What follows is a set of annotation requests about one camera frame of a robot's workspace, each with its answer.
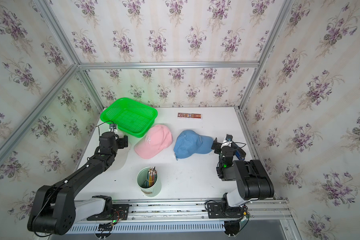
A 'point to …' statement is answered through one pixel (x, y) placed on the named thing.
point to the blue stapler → (240, 153)
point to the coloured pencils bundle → (151, 178)
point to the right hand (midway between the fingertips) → (225, 140)
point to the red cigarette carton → (197, 116)
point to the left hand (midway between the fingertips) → (118, 135)
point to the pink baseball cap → (158, 138)
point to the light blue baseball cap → (189, 143)
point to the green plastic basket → (131, 117)
